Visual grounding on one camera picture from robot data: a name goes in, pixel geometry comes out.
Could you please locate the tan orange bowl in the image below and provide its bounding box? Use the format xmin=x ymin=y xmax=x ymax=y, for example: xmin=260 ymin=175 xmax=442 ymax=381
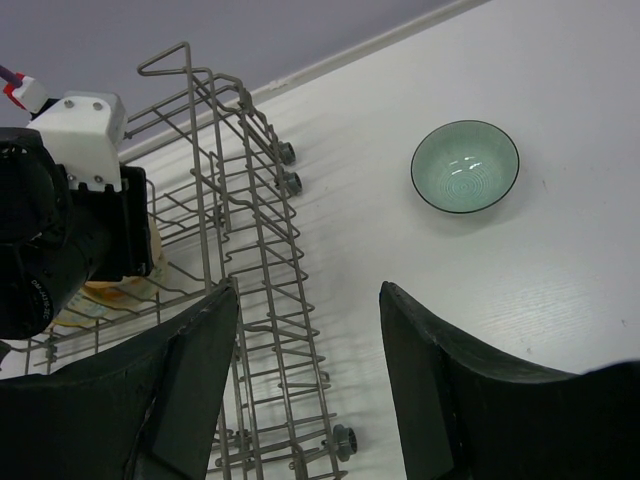
xmin=80 ymin=214 xmax=168 ymax=309

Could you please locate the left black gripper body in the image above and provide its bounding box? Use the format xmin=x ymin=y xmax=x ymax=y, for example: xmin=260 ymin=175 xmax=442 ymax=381
xmin=71 ymin=166 xmax=150 ymax=280

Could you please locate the grey wire dish rack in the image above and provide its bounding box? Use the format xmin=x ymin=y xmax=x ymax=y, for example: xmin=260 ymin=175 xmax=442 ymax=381
xmin=1 ymin=42 xmax=357 ymax=479

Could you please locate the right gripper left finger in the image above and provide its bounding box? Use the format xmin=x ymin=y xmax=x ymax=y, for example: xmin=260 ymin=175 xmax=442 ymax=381
xmin=1 ymin=281 xmax=238 ymax=479

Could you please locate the leaf patterned white bowl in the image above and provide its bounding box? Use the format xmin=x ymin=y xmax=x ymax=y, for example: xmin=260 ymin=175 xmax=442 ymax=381
xmin=53 ymin=287 xmax=152 ymax=327

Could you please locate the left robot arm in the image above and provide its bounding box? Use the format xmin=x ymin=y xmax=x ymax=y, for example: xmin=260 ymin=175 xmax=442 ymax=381
xmin=1 ymin=128 xmax=153 ymax=340

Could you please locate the teal ceramic bowl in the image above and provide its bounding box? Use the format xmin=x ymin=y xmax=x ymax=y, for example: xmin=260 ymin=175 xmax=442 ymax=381
xmin=410 ymin=119 xmax=521 ymax=215

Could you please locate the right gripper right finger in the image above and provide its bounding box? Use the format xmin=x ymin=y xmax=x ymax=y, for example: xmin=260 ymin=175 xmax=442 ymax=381
xmin=379 ymin=282 xmax=639 ymax=479

